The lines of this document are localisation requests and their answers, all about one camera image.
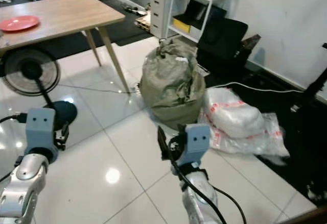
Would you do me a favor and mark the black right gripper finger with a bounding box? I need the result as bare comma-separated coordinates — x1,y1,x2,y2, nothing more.
157,126,172,159

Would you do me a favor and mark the red round plate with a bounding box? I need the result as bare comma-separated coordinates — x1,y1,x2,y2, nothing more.
0,15,41,33

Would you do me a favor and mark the olive green stuffed sack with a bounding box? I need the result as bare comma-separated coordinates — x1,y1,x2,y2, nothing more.
140,37,208,131

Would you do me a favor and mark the clear plastic bag red print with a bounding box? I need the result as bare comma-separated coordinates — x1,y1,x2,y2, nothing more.
199,87,291,158

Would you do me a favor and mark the black standing fan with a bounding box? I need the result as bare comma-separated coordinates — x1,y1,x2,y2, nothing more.
0,46,78,131

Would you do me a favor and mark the yellow box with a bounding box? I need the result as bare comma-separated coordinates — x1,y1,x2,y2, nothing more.
172,18,191,34

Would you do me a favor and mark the wooden pallet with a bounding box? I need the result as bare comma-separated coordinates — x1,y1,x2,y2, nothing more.
135,14,154,31

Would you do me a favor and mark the light wooden table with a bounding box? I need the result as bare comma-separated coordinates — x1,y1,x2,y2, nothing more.
0,0,131,93

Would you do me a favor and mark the black flat case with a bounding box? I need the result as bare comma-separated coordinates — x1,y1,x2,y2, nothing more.
184,0,227,30

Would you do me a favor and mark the white open shelf unit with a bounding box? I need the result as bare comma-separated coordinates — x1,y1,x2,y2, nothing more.
166,0,226,44

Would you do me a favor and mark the black tripod stand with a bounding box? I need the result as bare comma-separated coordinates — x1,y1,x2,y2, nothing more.
290,42,327,114

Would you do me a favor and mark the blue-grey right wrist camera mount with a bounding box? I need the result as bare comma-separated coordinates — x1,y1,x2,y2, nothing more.
178,123,212,166

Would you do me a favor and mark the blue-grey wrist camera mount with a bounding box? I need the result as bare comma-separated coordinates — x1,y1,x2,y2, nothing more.
178,123,212,166
24,107,58,158

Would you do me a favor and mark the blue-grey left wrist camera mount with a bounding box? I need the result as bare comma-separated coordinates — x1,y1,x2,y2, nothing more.
24,107,58,158

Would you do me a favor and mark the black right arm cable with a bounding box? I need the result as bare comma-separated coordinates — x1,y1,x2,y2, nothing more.
171,155,247,224

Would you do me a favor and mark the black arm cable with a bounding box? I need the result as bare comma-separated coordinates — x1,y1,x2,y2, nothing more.
171,155,247,224
0,112,27,184

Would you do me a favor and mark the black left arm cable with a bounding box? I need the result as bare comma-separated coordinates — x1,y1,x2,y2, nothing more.
0,112,27,184

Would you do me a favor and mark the white floor cable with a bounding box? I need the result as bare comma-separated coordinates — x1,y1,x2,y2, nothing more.
59,81,303,94

